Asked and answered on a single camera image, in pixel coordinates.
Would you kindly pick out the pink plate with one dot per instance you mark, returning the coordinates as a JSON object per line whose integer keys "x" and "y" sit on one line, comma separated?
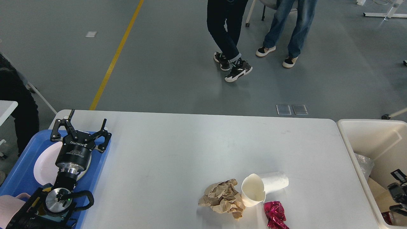
{"x": 45, "y": 170}

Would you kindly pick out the chair caster right edge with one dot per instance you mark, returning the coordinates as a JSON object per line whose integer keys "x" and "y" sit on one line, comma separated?
{"x": 392, "y": 115}

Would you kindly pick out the crumpled brown paper ball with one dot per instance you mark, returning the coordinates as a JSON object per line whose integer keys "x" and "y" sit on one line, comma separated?
{"x": 222, "y": 197}

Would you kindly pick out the pink mug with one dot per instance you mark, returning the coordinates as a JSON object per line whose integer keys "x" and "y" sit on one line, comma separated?
{"x": 9, "y": 206}

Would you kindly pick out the red foil wrapper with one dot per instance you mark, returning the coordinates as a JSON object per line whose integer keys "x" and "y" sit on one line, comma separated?
{"x": 275, "y": 215}

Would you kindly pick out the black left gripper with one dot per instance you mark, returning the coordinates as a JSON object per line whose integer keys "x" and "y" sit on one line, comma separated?
{"x": 74, "y": 154}

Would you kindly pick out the silver foil bag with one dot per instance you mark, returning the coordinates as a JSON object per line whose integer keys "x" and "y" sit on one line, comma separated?
{"x": 366, "y": 165}

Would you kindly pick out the person in black pants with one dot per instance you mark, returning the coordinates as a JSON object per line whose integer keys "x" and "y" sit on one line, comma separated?
{"x": 224, "y": 23}

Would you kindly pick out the white side table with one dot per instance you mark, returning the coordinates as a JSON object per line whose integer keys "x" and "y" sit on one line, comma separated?
{"x": 6, "y": 108}

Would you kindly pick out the beige plastic bin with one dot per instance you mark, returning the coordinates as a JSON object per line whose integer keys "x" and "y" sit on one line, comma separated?
{"x": 384, "y": 141}

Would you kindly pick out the white rolling stand left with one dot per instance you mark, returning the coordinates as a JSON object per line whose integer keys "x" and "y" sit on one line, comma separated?
{"x": 33, "y": 89}

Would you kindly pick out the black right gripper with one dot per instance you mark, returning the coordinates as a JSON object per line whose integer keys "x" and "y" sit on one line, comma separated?
{"x": 398, "y": 193}

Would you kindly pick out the red wrapper in bin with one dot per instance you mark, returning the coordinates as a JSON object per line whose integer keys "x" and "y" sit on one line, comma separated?
{"x": 388, "y": 217}

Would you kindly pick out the white paper cup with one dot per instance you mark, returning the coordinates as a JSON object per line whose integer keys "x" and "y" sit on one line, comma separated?
{"x": 256, "y": 187}

